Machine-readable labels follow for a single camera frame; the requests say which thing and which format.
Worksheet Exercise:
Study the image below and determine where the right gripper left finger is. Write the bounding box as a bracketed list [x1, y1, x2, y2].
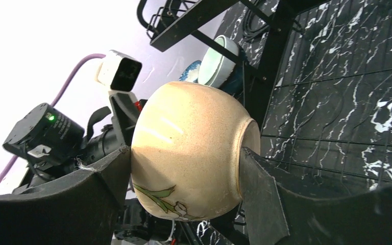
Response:
[0, 146, 131, 244]

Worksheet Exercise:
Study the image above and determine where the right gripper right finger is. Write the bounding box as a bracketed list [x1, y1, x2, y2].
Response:
[239, 147, 392, 244]

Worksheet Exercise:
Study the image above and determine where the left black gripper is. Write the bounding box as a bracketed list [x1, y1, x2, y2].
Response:
[81, 92, 147, 167]

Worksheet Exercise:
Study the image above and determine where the beige ceramic bowl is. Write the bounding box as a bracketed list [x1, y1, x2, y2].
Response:
[131, 81, 260, 221]

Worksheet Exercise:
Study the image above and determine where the blue white patterned bowl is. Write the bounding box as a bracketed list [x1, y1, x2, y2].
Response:
[178, 60, 202, 83]

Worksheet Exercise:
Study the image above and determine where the green lined ceramic bowl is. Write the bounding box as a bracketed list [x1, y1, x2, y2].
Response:
[198, 35, 239, 88]

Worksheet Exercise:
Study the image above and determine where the black wire dish rack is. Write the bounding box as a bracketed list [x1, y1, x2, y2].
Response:
[136, 0, 392, 245]

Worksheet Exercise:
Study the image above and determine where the dark blue glazed bowl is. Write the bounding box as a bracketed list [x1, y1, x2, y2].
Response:
[220, 61, 246, 97]

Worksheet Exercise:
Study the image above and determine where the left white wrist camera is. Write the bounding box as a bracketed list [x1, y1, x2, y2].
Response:
[95, 50, 142, 92]

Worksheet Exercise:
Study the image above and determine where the coiled black cable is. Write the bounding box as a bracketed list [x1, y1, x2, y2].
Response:
[241, 0, 305, 43]

